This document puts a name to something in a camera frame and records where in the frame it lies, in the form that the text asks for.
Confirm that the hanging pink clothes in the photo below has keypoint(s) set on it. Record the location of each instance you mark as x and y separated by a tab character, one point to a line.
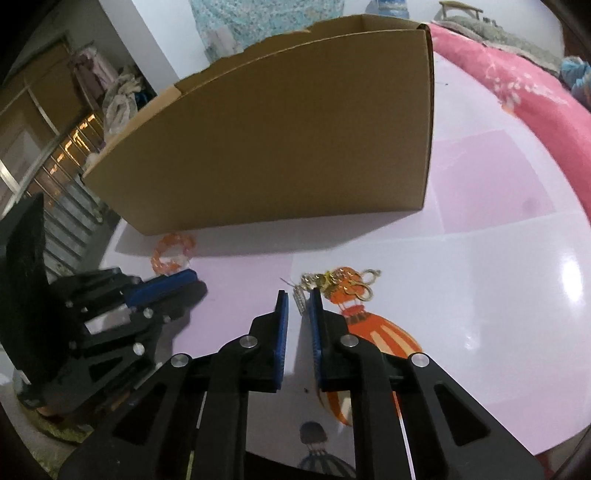
94	69

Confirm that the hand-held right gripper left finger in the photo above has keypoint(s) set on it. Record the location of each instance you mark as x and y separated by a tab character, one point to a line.
280	341

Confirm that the pile of clothes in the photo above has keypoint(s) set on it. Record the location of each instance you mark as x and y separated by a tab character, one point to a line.
122	101

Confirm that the brown cardboard box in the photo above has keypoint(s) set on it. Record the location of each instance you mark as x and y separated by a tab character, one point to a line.
277	138

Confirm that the pink printed table cover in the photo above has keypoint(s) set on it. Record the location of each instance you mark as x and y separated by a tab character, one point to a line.
485	277

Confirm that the pink floral blanket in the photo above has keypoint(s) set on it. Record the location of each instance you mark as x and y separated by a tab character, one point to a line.
508	87

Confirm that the blue water dispenser bottle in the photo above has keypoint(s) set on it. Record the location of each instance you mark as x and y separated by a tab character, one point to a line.
388	7

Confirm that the wooden chair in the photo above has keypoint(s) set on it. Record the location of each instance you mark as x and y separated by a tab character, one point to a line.
457	7

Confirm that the person's left forearm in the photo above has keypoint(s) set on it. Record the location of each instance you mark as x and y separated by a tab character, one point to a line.
60	427

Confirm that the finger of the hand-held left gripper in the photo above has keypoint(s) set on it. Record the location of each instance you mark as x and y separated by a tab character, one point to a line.
161	286
138	332

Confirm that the grey blanket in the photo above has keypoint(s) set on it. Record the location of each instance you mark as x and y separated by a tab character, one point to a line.
503	39

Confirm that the blue floral quilt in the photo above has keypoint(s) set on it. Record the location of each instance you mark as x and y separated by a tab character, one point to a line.
577	76

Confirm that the metal railing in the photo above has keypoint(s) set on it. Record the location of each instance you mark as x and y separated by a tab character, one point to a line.
55	184

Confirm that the teal floral curtain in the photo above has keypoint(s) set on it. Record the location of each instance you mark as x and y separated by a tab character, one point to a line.
268	18

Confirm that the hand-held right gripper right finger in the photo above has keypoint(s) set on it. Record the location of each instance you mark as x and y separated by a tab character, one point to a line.
316	341

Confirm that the gold dangle earring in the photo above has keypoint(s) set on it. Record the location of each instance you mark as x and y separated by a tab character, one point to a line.
310	279

